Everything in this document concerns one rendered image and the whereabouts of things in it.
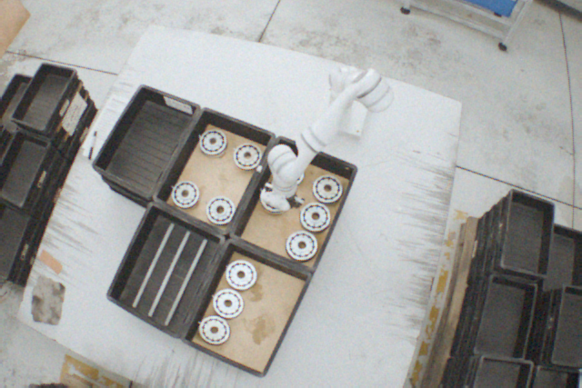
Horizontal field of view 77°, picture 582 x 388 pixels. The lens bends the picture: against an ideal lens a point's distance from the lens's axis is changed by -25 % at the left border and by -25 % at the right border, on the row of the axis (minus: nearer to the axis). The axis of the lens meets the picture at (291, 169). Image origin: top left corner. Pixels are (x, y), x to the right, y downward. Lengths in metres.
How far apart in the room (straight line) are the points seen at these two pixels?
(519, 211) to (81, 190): 2.06
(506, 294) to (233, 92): 1.62
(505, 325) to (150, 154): 1.80
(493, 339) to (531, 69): 2.16
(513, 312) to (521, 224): 0.44
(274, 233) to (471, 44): 2.32
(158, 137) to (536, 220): 1.82
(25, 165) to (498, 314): 2.64
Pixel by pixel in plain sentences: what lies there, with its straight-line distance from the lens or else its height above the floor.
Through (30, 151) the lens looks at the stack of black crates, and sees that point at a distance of 2.65.
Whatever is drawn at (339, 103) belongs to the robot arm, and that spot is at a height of 1.35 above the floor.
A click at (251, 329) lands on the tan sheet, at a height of 0.83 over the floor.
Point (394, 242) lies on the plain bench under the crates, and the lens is 1.80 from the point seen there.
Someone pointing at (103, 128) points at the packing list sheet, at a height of 0.70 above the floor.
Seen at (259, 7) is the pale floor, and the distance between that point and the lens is 3.31.
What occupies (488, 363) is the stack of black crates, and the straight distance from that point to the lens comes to 2.12.
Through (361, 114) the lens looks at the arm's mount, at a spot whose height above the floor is 0.74.
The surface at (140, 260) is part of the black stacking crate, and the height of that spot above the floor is 0.83.
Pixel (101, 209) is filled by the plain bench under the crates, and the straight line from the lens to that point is 1.92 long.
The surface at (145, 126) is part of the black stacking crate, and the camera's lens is 1.86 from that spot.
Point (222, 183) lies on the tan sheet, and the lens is 1.69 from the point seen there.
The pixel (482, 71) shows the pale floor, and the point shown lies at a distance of 3.33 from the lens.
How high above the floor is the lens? 2.38
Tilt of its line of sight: 66 degrees down
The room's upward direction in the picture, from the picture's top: 4 degrees clockwise
